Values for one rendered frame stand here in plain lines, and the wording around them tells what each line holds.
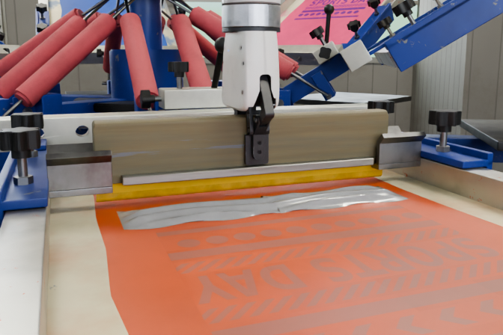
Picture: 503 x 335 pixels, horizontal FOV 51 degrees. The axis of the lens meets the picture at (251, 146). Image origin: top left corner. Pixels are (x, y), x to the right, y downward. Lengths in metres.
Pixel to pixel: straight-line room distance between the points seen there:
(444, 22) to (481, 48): 3.01
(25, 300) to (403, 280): 0.29
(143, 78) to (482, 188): 0.71
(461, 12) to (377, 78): 3.57
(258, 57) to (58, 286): 0.35
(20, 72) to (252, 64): 0.82
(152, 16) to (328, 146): 0.86
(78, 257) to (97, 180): 0.15
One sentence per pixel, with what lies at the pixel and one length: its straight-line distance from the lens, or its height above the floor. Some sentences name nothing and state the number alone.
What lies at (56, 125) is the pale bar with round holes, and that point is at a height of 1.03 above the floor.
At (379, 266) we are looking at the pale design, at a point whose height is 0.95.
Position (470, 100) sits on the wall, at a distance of 4.13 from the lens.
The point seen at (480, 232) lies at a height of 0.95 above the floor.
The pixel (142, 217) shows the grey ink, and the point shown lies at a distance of 0.60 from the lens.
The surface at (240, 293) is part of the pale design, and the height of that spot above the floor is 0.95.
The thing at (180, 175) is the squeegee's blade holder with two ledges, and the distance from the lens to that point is 0.66.
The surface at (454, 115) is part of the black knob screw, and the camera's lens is 0.79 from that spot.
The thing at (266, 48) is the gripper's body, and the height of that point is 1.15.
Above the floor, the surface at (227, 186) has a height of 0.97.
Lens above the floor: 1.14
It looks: 10 degrees down
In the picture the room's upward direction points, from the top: straight up
